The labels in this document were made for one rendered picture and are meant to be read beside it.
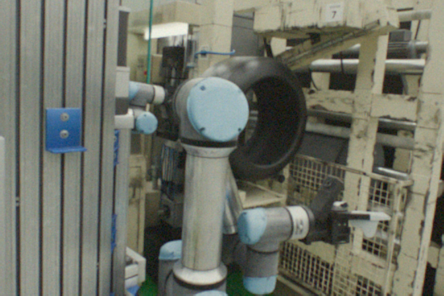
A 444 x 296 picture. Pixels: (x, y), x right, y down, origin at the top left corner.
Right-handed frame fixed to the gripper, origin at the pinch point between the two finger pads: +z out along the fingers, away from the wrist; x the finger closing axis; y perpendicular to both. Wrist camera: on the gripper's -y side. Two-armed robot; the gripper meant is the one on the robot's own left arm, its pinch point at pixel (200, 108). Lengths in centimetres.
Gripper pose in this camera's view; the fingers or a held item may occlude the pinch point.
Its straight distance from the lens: 159.9
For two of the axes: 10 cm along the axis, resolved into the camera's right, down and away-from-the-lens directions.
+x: -6.0, -1.4, 7.9
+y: 1.7, -9.8, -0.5
